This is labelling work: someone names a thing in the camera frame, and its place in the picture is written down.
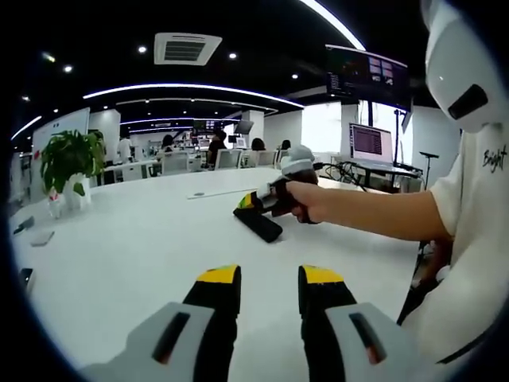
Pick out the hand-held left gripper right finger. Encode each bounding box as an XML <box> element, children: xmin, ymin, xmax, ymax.
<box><xmin>297</xmin><ymin>264</ymin><xmax>439</xmax><ymax>382</ymax></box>

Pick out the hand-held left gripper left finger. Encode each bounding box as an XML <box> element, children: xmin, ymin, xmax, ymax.
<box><xmin>78</xmin><ymin>263</ymin><xmax>243</xmax><ymax>382</ymax></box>

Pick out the black remote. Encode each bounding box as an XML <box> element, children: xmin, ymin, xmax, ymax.
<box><xmin>232</xmin><ymin>206</ymin><xmax>284</xmax><ymax>244</ymax></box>

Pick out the person's right hand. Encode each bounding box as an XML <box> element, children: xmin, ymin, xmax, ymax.
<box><xmin>283</xmin><ymin>179</ymin><xmax>326</xmax><ymax>224</ymax></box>

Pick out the white office chair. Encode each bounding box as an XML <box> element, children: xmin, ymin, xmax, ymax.
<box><xmin>214</xmin><ymin>149</ymin><xmax>243</xmax><ymax>171</ymax></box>
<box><xmin>161</xmin><ymin>152</ymin><xmax>190</xmax><ymax>175</ymax></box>
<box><xmin>246</xmin><ymin>150</ymin><xmax>278</xmax><ymax>168</ymax></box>

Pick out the computer monitor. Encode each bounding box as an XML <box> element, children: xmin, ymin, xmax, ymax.
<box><xmin>348</xmin><ymin>122</ymin><xmax>394</xmax><ymax>164</ymax></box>

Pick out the grey computer desk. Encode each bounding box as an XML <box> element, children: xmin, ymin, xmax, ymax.
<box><xmin>337</xmin><ymin>161</ymin><xmax>426</xmax><ymax>192</ymax></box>

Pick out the white table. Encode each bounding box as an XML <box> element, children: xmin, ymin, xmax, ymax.
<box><xmin>7</xmin><ymin>166</ymin><xmax>430</xmax><ymax>371</ymax></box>

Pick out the hanging display screen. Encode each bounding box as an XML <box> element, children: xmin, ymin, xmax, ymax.
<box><xmin>324</xmin><ymin>44</ymin><xmax>413</xmax><ymax>112</ymax></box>

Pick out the black tripod stand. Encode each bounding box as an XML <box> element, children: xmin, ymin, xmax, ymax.
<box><xmin>419</xmin><ymin>150</ymin><xmax>441</xmax><ymax>188</ymax></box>

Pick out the person's white t-shirt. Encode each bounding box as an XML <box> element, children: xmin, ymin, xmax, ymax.
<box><xmin>401</xmin><ymin>123</ymin><xmax>509</xmax><ymax>363</ymax></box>

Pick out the curved ceiling light strip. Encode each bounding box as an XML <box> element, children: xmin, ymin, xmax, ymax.
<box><xmin>297</xmin><ymin>0</ymin><xmax>367</xmax><ymax>52</ymax></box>
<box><xmin>82</xmin><ymin>82</ymin><xmax>305</xmax><ymax>109</ymax></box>

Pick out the white office desk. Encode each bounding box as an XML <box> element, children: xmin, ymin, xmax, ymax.
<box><xmin>97</xmin><ymin>161</ymin><xmax>160</xmax><ymax>184</ymax></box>

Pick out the grey smartphone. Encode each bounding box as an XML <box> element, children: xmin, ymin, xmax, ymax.
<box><xmin>30</xmin><ymin>230</ymin><xmax>56</xmax><ymax>248</ymax></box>

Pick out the ceiling air conditioner vent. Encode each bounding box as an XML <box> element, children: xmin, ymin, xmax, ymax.
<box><xmin>153</xmin><ymin>32</ymin><xmax>223</xmax><ymax>67</ymax></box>

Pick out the small plastic bottle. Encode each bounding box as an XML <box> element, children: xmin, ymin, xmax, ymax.
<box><xmin>47</xmin><ymin>190</ymin><xmax>65</xmax><ymax>219</ymax></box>

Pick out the small black device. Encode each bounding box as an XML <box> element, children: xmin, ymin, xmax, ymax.
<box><xmin>13</xmin><ymin>216</ymin><xmax>36</xmax><ymax>236</ymax></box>

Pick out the white chest-worn device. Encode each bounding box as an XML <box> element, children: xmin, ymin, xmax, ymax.
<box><xmin>419</xmin><ymin>0</ymin><xmax>500</xmax><ymax>134</ymax></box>

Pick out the potted green plant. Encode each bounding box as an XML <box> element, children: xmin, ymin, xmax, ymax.
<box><xmin>39</xmin><ymin>129</ymin><xmax>107</xmax><ymax>211</ymax></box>

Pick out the tangle of black cables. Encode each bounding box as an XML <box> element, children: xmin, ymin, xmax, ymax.
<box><xmin>317</xmin><ymin>161</ymin><xmax>371</xmax><ymax>193</ymax></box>

